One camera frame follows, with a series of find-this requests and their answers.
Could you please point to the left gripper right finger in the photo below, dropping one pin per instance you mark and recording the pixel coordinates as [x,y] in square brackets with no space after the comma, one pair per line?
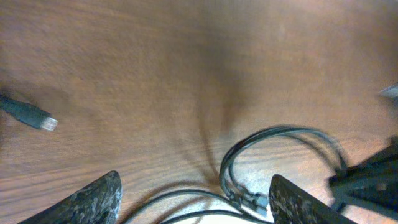
[290,204]

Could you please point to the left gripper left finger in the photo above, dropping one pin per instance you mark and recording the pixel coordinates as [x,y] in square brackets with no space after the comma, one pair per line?
[98,202]

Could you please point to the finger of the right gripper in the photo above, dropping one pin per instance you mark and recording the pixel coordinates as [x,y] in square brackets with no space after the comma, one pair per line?
[371,184]

